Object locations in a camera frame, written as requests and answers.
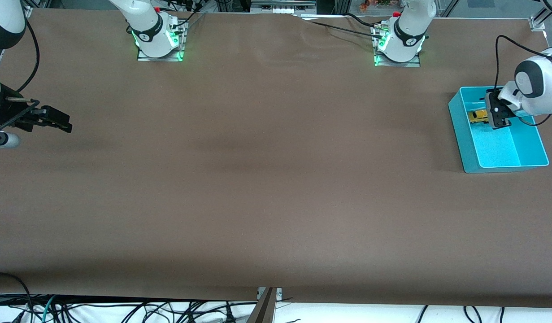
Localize black looped floor cable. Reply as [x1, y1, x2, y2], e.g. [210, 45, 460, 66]
[0, 272, 34, 314]

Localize grey socket box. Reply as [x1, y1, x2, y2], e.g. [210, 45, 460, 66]
[250, 0, 317, 15]

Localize black base connector cable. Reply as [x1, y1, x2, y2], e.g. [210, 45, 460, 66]
[166, 0, 207, 30]

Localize long black table cable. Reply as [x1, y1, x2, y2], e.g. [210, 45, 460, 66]
[298, 16, 384, 40]

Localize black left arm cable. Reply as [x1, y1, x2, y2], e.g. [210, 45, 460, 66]
[495, 35, 552, 127]

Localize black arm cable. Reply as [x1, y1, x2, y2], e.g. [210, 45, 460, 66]
[495, 35, 552, 127]
[13, 20, 41, 95]

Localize colourful background objects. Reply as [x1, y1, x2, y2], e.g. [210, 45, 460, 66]
[359, 0, 402, 12]

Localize grey brown support beam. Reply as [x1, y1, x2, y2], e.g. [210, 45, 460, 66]
[247, 287, 278, 323]

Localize cyan plastic bin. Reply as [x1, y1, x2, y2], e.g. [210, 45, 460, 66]
[448, 86, 550, 174]

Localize brown table cover sheet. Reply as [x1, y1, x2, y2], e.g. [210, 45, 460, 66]
[0, 8, 552, 308]

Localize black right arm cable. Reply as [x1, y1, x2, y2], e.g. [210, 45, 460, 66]
[13, 20, 41, 95]

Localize short black table cable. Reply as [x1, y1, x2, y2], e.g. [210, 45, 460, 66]
[345, 13, 382, 28]

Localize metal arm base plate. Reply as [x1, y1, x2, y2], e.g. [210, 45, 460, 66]
[137, 22, 187, 62]
[372, 25, 422, 68]

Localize teal floor cable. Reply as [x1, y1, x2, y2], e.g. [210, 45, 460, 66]
[42, 295, 57, 323]

